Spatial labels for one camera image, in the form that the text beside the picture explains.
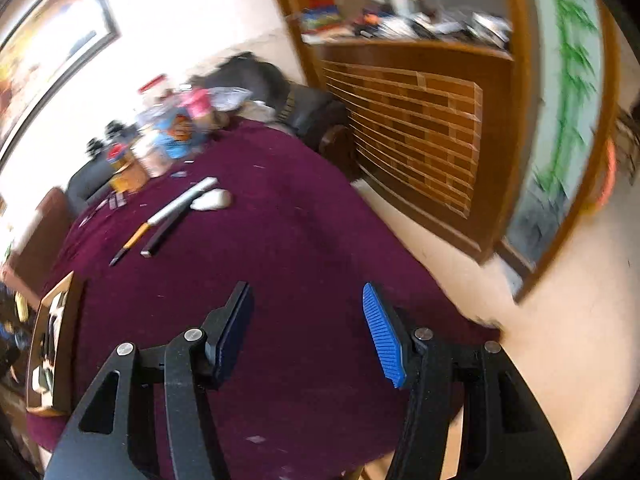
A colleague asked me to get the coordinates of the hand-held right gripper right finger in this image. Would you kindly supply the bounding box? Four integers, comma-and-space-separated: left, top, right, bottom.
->
362, 282, 573, 480

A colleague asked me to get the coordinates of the wooden cabinet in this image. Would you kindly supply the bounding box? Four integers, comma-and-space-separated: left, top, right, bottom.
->
265, 0, 532, 267

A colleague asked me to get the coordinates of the black chair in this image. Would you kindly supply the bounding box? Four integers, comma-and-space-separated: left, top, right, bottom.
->
65, 160, 117, 207

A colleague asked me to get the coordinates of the green plant painted panel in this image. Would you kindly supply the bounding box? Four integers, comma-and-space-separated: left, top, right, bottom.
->
500, 0, 622, 302

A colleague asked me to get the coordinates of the pink cup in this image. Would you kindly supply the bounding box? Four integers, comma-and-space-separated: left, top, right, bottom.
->
181, 87, 214, 126

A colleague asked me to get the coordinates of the black bag on chair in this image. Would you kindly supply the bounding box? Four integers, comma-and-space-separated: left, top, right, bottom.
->
200, 51, 352, 152

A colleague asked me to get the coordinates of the long white stick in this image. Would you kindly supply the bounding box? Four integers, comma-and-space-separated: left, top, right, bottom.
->
147, 176, 219, 226

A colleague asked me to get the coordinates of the wooden tray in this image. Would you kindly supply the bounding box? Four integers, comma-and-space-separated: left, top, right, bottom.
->
26, 271, 86, 417

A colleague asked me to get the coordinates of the white plastic bottle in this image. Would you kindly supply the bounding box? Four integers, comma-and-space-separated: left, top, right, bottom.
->
192, 188, 234, 212

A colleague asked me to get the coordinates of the row of small metal clips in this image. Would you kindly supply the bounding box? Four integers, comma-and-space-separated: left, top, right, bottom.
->
79, 195, 127, 227

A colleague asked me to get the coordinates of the framed painting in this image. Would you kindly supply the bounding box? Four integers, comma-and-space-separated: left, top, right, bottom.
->
0, 0, 122, 161

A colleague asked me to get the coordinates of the purple tablecloth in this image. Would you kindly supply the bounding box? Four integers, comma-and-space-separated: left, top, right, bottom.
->
25, 117, 503, 480

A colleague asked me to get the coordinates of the brown chair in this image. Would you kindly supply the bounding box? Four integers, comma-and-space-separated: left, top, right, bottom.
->
2, 187, 76, 297

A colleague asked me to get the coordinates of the white labelled jar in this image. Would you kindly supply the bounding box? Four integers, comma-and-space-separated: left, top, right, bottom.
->
132, 135, 169, 179

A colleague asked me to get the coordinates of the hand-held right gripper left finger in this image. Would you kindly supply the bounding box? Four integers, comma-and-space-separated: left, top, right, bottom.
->
44, 281, 255, 480

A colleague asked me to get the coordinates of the black and yellow pen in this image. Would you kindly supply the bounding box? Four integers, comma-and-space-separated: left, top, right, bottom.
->
109, 221, 152, 267

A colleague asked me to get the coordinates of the black marker white tip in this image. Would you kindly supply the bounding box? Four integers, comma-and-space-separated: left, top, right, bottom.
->
140, 209, 190, 259

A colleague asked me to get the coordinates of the clutter on cabinet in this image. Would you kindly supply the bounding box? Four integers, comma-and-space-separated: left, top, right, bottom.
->
300, 0, 513, 51

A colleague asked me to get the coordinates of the yellow jar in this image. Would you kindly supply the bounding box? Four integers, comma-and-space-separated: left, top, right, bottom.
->
107, 152, 149, 194

